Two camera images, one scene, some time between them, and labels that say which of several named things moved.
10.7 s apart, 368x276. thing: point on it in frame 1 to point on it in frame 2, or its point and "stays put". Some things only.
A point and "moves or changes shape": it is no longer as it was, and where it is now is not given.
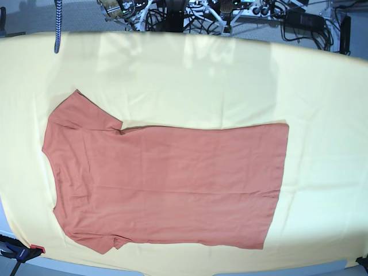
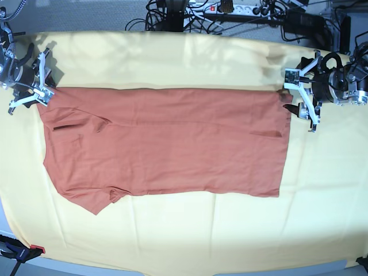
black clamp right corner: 363,261 stays put
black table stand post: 175,15 stays put
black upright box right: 345,36 stays put
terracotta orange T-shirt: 206,185 moves or changes shape
